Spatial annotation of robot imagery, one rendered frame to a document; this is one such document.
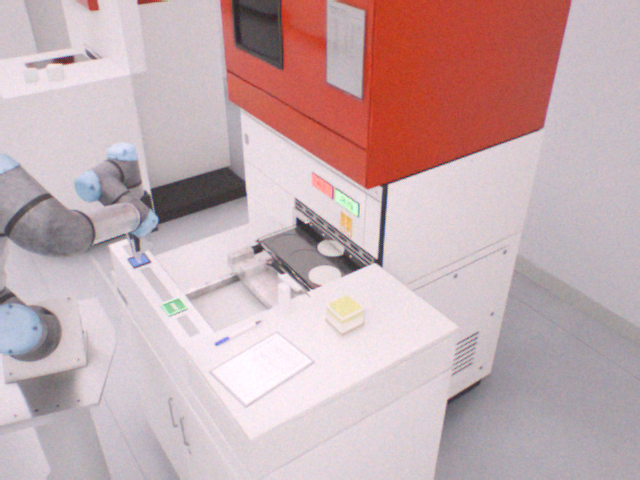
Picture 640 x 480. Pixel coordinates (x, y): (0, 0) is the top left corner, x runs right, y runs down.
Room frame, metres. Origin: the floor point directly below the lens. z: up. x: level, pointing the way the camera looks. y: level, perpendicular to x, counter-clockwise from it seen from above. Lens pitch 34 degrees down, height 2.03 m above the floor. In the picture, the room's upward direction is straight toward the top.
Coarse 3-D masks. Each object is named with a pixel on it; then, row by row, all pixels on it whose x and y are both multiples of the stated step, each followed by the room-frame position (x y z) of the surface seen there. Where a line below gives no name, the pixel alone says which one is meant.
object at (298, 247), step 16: (304, 224) 1.78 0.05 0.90; (272, 240) 1.68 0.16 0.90; (288, 240) 1.68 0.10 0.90; (304, 240) 1.68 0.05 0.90; (320, 240) 1.68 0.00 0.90; (288, 256) 1.59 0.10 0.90; (304, 256) 1.59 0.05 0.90; (320, 256) 1.59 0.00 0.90; (336, 256) 1.59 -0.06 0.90; (304, 272) 1.50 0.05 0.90
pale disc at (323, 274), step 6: (312, 270) 1.52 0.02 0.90; (318, 270) 1.52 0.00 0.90; (324, 270) 1.52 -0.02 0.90; (330, 270) 1.52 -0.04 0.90; (336, 270) 1.52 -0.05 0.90; (312, 276) 1.48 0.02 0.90; (318, 276) 1.48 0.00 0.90; (324, 276) 1.48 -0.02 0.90; (330, 276) 1.48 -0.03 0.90; (336, 276) 1.48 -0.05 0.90; (318, 282) 1.45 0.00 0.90; (324, 282) 1.46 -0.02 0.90
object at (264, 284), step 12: (228, 264) 1.59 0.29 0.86; (240, 264) 1.57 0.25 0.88; (240, 276) 1.53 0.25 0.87; (252, 276) 1.51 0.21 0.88; (264, 276) 1.51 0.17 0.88; (252, 288) 1.46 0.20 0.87; (264, 288) 1.45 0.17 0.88; (276, 288) 1.45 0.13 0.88; (264, 300) 1.41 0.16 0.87; (276, 300) 1.39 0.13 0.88
